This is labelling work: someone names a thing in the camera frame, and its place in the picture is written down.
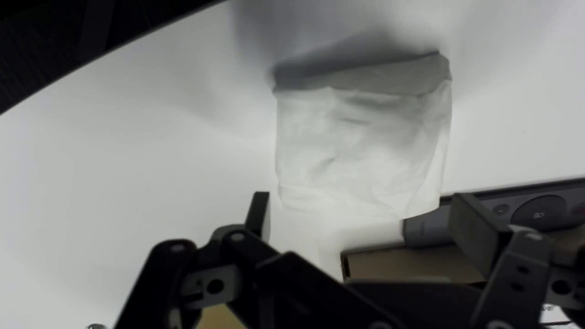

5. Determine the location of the open brown cardboard box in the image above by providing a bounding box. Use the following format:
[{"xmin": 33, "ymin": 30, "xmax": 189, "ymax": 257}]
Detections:
[{"xmin": 339, "ymin": 226, "xmax": 585, "ymax": 290}]

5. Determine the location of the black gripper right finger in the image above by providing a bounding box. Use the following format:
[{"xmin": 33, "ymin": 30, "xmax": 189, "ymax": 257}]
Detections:
[{"xmin": 448, "ymin": 193, "xmax": 585, "ymax": 329}]

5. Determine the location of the white paper towel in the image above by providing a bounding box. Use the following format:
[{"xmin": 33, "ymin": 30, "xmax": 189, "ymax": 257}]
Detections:
[{"xmin": 269, "ymin": 50, "xmax": 456, "ymax": 281}]

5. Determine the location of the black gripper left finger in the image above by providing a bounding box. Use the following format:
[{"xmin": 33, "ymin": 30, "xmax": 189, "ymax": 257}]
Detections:
[{"xmin": 116, "ymin": 191, "xmax": 393, "ymax": 329}]

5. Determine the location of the grey remote control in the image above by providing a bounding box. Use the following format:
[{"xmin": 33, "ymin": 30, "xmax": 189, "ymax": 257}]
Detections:
[{"xmin": 401, "ymin": 178, "xmax": 585, "ymax": 248}]

